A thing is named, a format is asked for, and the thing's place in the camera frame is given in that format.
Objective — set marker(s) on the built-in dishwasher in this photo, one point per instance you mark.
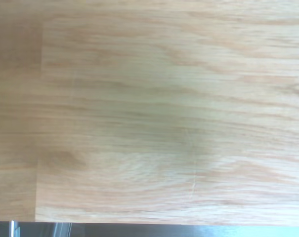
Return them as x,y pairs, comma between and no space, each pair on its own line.
149,230

